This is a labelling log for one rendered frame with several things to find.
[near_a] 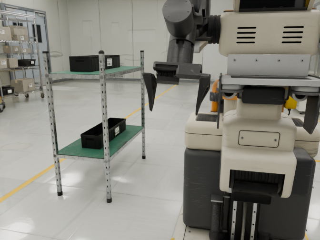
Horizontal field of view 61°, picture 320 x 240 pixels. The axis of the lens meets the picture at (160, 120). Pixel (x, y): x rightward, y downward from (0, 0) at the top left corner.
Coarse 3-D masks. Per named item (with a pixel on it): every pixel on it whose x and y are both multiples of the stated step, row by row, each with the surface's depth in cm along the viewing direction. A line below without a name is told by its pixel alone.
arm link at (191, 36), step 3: (195, 24) 60; (195, 27) 60; (192, 30) 59; (195, 30) 60; (192, 33) 59; (195, 33) 60; (171, 36) 60; (186, 36) 58; (189, 36) 59; (192, 36) 59; (195, 36) 61; (171, 39) 59; (174, 39) 59; (177, 39) 59; (180, 39) 58; (183, 39) 58; (186, 39) 58; (189, 39) 58; (192, 39) 59; (180, 42) 59; (192, 42) 59; (192, 45) 60
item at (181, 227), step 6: (180, 210) 151; (180, 216) 143; (180, 222) 137; (180, 228) 132; (186, 228) 132; (192, 228) 132; (174, 234) 131; (180, 234) 127; (186, 234) 127; (192, 234) 127; (198, 234) 127; (204, 234) 127; (222, 234) 129
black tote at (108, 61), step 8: (72, 56) 202; (80, 56) 200; (88, 56) 229; (96, 56) 208; (112, 56) 237; (72, 64) 204; (80, 64) 202; (88, 64) 200; (96, 64) 209; (112, 64) 238
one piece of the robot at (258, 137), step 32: (224, 32) 80; (256, 32) 78; (288, 32) 77; (288, 96) 81; (224, 128) 88; (256, 128) 85; (288, 128) 83; (224, 160) 86; (256, 160) 84; (288, 160) 82; (288, 192) 86
